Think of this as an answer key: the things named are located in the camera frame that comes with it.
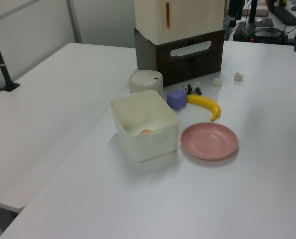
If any small white lidded trash can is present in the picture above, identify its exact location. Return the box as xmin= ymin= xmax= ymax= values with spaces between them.
xmin=128 ymin=70 xmax=164 ymax=98

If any black upright stand post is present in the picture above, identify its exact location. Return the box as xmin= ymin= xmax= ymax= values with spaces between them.
xmin=247 ymin=0 xmax=259 ymax=24

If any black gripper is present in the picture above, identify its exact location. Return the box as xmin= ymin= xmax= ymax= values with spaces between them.
xmin=228 ymin=0 xmax=244 ymax=27

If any dark brown drawer box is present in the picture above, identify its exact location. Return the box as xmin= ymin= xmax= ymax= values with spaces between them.
xmin=134 ymin=27 xmax=225 ymax=88

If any pink plate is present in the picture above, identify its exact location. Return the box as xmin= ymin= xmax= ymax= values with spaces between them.
xmin=180 ymin=122 xmax=239 ymax=161

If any purple cube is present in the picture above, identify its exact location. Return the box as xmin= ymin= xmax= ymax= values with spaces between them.
xmin=166 ymin=90 xmax=188 ymax=111

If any grey partition post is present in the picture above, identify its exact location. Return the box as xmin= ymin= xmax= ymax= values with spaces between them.
xmin=65 ymin=0 xmax=83 ymax=44

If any white open storage bin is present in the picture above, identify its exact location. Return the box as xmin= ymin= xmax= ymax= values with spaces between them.
xmin=110 ymin=90 xmax=180 ymax=163

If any cream cabinet with orange handle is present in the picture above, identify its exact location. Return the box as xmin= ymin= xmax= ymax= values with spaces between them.
xmin=134 ymin=0 xmax=225 ymax=46

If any dark monitor base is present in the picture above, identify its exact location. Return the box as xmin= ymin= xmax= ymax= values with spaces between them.
xmin=266 ymin=0 xmax=296 ymax=26

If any yellow banana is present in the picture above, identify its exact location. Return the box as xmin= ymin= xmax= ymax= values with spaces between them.
xmin=186 ymin=94 xmax=221 ymax=122

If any black electronics box red light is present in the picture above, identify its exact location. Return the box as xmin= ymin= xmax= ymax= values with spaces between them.
xmin=233 ymin=21 xmax=289 ymax=44

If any panda toy figure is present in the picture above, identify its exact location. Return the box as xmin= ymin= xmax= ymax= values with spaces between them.
xmin=181 ymin=83 xmax=204 ymax=96

